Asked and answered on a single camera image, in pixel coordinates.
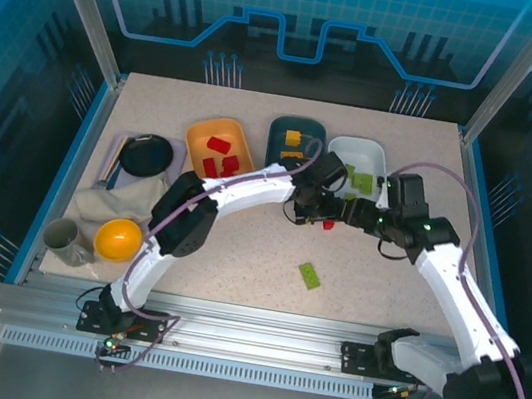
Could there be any white plastic container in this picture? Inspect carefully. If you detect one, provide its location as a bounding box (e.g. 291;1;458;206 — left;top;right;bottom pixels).
320;133;391;207

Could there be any dark teal plastic container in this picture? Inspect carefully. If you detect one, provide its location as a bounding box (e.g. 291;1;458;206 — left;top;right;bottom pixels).
263;112;331;177

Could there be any orange plastic container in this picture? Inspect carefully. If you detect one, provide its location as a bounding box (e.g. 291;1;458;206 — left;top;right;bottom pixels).
179;111;263;188

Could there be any long green lego brick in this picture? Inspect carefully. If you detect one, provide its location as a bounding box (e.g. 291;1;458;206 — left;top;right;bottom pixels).
295;260;325;291

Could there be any lavender plastic tray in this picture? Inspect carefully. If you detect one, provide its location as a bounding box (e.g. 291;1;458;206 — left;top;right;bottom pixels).
93;126;189;202

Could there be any small led connector module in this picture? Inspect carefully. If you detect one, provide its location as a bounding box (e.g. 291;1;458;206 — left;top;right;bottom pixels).
369;377;420;399
91;329;134;377

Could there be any black round plate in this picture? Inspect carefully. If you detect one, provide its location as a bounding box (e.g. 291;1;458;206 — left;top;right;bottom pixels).
116;128;178;182

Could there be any beige cloth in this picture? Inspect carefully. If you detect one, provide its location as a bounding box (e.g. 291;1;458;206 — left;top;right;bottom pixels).
68;160;173;248

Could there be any yellow plastic bowl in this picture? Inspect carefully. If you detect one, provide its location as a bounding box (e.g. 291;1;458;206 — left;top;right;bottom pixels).
91;214;146;266

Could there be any beige wooden utensil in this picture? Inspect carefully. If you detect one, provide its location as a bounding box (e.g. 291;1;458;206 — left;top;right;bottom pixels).
101;132;131;184

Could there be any grey plastic cup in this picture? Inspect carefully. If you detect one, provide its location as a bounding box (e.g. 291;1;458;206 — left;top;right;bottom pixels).
39;214;101;270

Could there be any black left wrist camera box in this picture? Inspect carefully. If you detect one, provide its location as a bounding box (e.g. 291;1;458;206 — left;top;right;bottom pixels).
307;147;354;194

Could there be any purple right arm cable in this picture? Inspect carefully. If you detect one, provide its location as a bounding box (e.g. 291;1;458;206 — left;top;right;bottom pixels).
355;156;532;399

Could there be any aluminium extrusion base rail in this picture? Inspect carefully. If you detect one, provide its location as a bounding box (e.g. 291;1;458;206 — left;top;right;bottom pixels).
0;266;527;399

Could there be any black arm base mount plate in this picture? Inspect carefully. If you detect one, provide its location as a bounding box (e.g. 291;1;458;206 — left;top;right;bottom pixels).
75;298;172;346
337;339;435;387

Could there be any grey slotted cable duct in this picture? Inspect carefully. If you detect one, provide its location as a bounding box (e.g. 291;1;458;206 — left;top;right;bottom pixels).
0;325;377;399

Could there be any aluminium frame post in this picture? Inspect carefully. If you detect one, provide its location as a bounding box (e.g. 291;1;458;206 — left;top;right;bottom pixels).
456;0;532;157
18;0;141;91

